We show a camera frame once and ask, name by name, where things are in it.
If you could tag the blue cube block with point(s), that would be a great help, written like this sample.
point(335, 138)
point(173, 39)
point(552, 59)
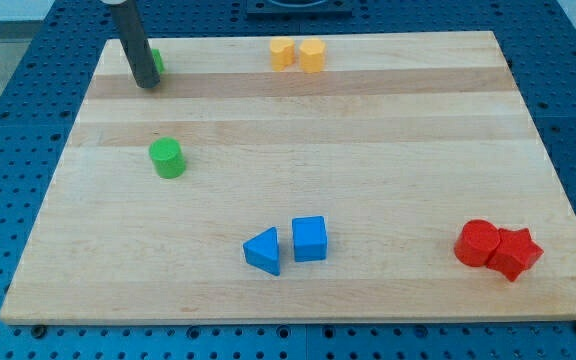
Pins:
point(310, 239)

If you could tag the yellow hexagon block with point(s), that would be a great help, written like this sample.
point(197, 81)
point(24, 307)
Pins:
point(312, 55)

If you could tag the blue triangle block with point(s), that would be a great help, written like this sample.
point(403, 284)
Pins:
point(262, 251)

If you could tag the green block behind tool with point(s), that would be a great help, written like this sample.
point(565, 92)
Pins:
point(158, 61)

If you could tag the green cylinder block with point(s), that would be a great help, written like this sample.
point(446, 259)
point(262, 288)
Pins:
point(167, 157)

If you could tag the yellow heart block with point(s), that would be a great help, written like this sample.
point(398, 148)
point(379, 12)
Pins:
point(282, 52)

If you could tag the wooden board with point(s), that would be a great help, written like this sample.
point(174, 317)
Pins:
point(397, 143)

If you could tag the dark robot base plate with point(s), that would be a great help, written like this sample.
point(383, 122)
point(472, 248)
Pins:
point(262, 8)

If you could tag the red star block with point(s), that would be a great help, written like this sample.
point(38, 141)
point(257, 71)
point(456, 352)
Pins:
point(516, 253)

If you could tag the red cylinder block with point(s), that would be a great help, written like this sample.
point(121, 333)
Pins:
point(476, 242)

